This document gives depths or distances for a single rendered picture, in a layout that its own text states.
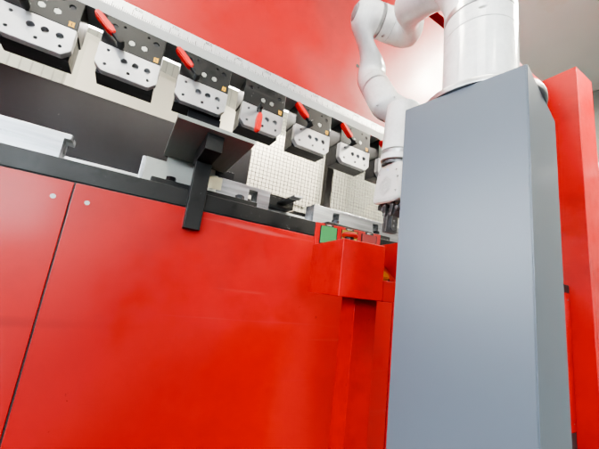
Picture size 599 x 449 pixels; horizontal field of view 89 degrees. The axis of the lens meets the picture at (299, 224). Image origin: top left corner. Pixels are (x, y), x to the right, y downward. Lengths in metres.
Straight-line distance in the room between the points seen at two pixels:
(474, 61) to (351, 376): 0.64
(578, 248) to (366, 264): 1.88
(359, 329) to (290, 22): 1.10
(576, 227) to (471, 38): 1.91
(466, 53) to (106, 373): 0.93
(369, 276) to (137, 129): 1.21
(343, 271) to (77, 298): 0.56
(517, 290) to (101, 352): 0.76
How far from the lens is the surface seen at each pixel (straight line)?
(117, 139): 1.54
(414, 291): 0.50
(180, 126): 0.77
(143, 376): 0.83
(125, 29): 1.11
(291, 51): 1.29
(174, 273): 0.80
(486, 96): 0.55
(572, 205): 2.50
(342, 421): 0.77
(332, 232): 0.81
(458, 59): 0.66
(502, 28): 0.68
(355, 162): 1.26
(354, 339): 0.73
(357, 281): 0.66
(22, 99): 1.61
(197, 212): 0.80
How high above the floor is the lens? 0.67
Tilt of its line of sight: 12 degrees up
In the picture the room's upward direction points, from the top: 7 degrees clockwise
